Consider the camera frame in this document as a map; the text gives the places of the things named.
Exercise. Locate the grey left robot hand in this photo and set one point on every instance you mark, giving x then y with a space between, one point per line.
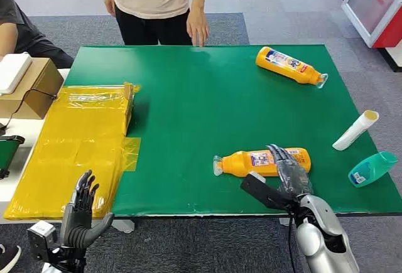
77 221

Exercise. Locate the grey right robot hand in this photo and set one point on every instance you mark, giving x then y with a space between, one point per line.
290 173

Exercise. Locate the orange bottle with clear cap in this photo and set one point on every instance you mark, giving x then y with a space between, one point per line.
251 163
287 65

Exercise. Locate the teal plastic bottle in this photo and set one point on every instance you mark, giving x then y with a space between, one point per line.
372 169

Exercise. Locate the yellow plastic-wrapped box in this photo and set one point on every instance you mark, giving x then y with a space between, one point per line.
78 146

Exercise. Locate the white tube with yellow end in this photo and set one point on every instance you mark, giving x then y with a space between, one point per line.
354 130

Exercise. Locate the black shoe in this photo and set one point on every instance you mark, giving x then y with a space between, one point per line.
7 258

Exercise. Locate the green table mat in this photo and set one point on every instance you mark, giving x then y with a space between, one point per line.
220 129

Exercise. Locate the black-framed green tray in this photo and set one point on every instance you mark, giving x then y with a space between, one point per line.
7 152

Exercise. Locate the brown cardboard box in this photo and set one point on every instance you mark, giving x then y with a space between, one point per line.
34 90

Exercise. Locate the white flat device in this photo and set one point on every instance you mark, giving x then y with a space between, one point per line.
10 71

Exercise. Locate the standing person's left hand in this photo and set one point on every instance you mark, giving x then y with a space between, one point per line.
197 26

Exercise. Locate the standing person's hand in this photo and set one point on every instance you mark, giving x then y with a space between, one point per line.
197 26
109 3

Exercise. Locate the red and white sign stand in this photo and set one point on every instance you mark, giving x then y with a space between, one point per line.
375 7

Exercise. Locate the seated person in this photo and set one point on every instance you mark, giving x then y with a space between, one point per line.
22 34

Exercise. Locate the standing person's right hand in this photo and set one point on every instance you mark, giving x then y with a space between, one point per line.
109 3

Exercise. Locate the standing person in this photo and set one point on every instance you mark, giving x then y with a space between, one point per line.
153 7

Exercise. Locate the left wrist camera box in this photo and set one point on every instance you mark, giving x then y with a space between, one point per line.
42 238

